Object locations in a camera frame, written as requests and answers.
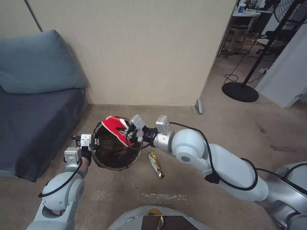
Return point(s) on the white cabinet panel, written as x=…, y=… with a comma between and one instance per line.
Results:
x=285, y=74

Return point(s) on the silver partition edge strip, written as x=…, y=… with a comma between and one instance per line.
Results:
x=34, y=16

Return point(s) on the grey partition foot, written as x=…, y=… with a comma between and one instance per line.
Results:
x=198, y=106

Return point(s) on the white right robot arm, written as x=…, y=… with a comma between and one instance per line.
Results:
x=227, y=163

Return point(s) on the white power strip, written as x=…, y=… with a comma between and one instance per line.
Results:
x=263, y=70

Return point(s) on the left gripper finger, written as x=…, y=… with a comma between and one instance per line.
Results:
x=95, y=141
x=98, y=143

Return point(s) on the blue-grey cushion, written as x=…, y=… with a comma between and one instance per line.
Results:
x=36, y=64

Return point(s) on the white robot front shell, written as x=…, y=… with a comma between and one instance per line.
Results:
x=134, y=218

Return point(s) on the black pedestal fan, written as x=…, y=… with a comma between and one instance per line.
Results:
x=239, y=92

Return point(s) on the round white table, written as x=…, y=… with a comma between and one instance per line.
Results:
x=247, y=14

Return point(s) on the tan waste bin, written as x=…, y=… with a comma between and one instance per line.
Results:
x=238, y=38

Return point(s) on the dark blue sofa seat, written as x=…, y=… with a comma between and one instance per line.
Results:
x=31, y=124

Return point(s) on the red snack bag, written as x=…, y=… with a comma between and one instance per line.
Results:
x=112, y=127

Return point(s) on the gold foil snack wrapper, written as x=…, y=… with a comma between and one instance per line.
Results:
x=156, y=165

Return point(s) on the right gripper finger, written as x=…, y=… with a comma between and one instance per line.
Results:
x=134, y=138
x=131, y=129

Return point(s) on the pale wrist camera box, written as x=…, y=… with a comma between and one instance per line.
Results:
x=137, y=122
x=86, y=141

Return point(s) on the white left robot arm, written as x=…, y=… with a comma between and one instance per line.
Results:
x=64, y=191

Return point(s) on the black office chair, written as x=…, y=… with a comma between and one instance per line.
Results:
x=274, y=40

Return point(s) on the brown woven trash bin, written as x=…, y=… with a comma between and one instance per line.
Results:
x=115, y=158

